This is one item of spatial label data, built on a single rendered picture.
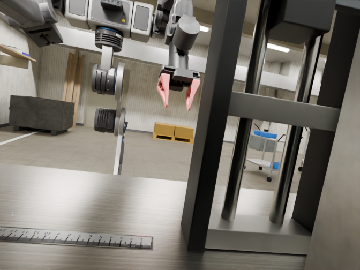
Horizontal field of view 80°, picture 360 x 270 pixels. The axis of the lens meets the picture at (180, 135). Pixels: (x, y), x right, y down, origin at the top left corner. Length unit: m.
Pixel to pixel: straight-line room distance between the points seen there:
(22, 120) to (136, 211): 5.89
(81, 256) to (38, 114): 5.79
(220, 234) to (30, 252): 0.17
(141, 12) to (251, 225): 1.11
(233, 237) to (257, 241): 0.03
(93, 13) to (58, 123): 4.79
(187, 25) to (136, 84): 7.53
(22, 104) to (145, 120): 3.86
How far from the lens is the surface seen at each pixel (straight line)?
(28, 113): 6.07
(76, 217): 0.29
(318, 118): 0.26
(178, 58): 0.61
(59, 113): 5.83
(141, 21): 1.21
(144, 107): 8.08
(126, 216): 0.29
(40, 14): 0.74
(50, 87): 8.42
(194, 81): 0.57
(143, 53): 7.14
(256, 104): 0.22
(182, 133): 7.09
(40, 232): 0.27
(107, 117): 1.59
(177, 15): 0.70
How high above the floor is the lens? 1.04
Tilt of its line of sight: 7 degrees down
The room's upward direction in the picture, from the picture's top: 9 degrees clockwise
